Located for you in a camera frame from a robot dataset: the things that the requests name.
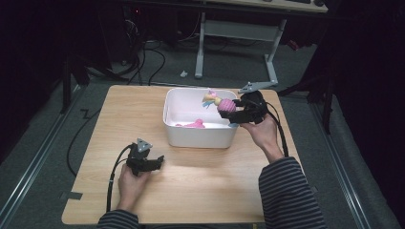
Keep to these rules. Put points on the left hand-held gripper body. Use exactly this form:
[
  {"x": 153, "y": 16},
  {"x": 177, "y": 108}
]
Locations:
[{"x": 137, "y": 159}]

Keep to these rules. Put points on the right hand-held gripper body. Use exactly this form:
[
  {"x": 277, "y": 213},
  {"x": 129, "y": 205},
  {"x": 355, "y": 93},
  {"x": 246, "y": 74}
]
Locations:
[{"x": 256, "y": 108}]

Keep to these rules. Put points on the white plastic bin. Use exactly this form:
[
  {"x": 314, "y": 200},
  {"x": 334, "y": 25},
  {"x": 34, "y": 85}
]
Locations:
[{"x": 191, "y": 136}]

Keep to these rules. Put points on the black metal stand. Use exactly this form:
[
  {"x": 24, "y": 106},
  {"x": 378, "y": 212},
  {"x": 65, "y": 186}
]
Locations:
[
  {"x": 66, "y": 86},
  {"x": 324, "y": 95}
]

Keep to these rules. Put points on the pink bone dog toy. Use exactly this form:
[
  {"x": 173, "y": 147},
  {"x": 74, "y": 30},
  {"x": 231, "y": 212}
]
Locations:
[{"x": 195, "y": 124}]

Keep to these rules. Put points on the desk with grey metal legs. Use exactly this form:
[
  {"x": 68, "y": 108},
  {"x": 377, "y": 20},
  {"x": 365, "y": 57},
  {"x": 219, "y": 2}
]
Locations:
[{"x": 238, "y": 30}]

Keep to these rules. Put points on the person's left hand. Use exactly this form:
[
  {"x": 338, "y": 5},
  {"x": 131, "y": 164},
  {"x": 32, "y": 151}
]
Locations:
[{"x": 130, "y": 188}]

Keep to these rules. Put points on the grey tape piece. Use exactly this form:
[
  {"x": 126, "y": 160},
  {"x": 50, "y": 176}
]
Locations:
[{"x": 71, "y": 195}]

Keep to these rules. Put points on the small white floor scrap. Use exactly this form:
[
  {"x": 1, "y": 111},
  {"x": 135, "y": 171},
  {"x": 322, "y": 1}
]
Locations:
[{"x": 183, "y": 74}]

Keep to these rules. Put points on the grey floor rail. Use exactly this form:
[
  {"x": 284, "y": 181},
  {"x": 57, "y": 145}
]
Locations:
[
  {"x": 340, "y": 171},
  {"x": 31, "y": 162}
]

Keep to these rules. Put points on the person's right hand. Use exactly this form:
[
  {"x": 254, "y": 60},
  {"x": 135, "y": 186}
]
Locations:
[{"x": 263, "y": 135}]

